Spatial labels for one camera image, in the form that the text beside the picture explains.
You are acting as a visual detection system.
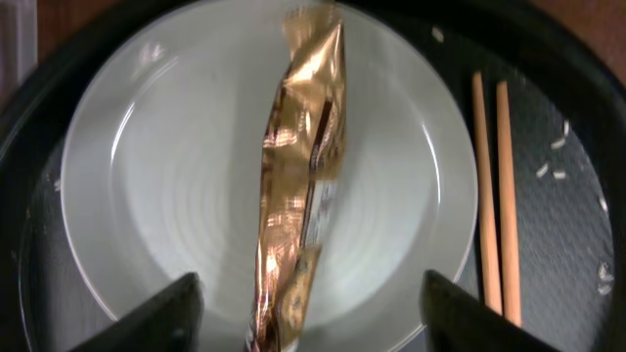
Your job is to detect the grey plate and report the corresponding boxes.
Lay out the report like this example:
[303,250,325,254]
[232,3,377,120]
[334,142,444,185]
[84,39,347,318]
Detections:
[61,1,477,351]

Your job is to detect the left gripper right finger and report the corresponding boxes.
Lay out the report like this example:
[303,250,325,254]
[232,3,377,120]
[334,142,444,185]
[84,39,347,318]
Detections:
[421,270,556,352]

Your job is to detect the wooden chopstick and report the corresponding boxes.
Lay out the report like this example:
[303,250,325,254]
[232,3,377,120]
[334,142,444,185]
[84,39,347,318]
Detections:
[471,71,503,315]
[496,81,522,327]

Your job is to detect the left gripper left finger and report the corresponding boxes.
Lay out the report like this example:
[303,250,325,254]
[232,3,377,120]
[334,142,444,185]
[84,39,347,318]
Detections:
[72,273,203,352]

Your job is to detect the gold snack wrapper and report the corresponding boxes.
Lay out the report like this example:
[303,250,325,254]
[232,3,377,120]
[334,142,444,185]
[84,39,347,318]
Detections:
[246,3,346,351]

